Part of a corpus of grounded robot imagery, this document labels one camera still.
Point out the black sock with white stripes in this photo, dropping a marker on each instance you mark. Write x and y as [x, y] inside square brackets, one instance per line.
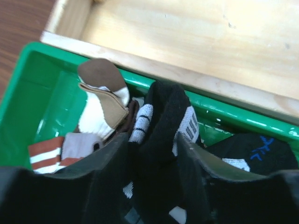
[152, 184]

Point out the grey sock with red stripes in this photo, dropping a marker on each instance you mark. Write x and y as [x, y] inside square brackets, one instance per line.
[49, 156]

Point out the green plastic tray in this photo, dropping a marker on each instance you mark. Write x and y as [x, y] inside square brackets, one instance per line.
[43, 101]

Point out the brown and cream sock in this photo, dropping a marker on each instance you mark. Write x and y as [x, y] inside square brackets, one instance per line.
[107, 97]

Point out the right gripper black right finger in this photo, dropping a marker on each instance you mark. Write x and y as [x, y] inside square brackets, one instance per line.
[218, 193]

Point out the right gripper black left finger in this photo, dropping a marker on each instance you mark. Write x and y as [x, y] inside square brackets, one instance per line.
[86, 192]

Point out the black sock with blue logo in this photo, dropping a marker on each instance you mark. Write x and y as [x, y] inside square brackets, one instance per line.
[255, 153]

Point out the wooden hanging rack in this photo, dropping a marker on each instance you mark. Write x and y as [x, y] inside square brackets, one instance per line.
[244, 52]

